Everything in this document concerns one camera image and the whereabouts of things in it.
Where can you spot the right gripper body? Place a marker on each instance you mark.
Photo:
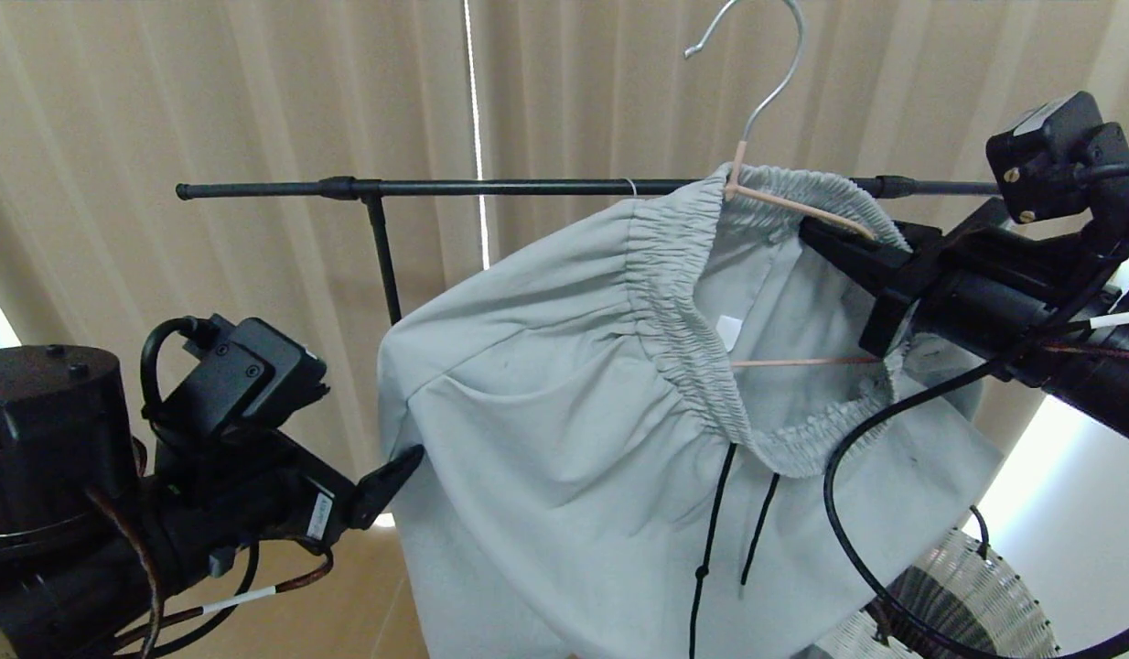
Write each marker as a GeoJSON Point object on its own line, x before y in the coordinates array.
{"type": "Point", "coordinates": [976, 302]}

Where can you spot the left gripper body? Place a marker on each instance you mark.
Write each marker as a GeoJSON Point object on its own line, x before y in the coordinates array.
{"type": "Point", "coordinates": [253, 503]}

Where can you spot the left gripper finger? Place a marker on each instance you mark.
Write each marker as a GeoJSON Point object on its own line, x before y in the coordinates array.
{"type": "Point", "coordinates": [381, 490]}

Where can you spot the pale grey garment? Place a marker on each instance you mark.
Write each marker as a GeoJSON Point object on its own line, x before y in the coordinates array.
{"type": "Point", "coordinates": [546, 439]}

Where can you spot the pink clothes hanger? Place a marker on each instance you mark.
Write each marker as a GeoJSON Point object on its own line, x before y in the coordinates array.
{"type": "Point", "coordinates": [773, 96]}
{"type": "Point", "coordinates": [631, 186]}

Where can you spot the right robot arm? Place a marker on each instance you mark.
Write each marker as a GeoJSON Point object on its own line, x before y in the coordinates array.
{"type": "Point", "coordinates": [1104, 384]}

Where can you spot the white laundry basket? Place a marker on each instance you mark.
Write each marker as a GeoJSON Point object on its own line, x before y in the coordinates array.
{"type": "Point", "coordinates": [976, 586]}

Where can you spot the black clothes rack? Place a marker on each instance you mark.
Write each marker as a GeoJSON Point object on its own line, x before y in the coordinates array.
{"type": "Point", "coordinates": [528, 188]}

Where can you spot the beige curtain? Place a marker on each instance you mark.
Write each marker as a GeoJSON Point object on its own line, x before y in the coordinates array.
{"type": "Point", "coordinates": [253, 91]}

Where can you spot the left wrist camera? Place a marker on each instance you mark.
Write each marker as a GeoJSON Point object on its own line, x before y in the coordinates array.
{"type": "Point", "coordinates": [244, 375]}

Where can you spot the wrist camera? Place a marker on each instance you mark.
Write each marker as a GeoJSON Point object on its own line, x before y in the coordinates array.
{"type": "Point", "coordinates": [1049, 156]}
{"type": "Point", "coordinates": [244, 375]}

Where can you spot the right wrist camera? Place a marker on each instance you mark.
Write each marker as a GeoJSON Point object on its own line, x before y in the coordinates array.
{"type": "Point", "coordinates": [1049, 156]}

